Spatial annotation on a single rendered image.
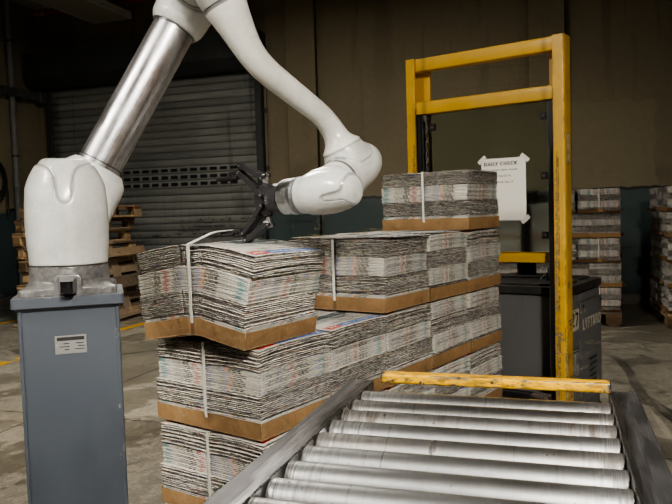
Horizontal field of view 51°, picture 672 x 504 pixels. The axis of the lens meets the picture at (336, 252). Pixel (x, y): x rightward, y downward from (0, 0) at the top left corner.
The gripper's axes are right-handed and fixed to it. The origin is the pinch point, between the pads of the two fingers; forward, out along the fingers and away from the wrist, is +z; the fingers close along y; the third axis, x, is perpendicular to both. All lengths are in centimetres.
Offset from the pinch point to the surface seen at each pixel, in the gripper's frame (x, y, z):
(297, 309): 6.0, 28.2, -16.5
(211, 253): -14.1, 12.2, -8.1
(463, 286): 100, 31, -17
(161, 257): -14.8, 12.2, 9.2
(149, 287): -15.1, 19.6, 14.5
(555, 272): 159, 32, -32
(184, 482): -10, 72, 14
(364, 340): 36, 41, -16
